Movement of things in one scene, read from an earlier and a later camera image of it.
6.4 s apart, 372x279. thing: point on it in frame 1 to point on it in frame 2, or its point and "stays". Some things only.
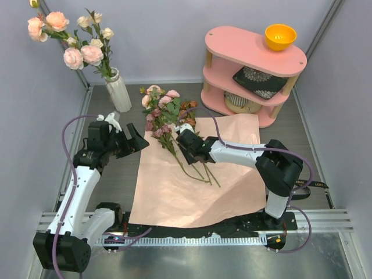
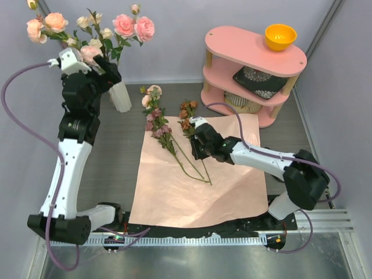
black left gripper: x=136 y=142 to x=112 y=76
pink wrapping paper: x=170 y=191 stays
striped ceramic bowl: x=239 y=104 stays
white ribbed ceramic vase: x=117 y=92 stays
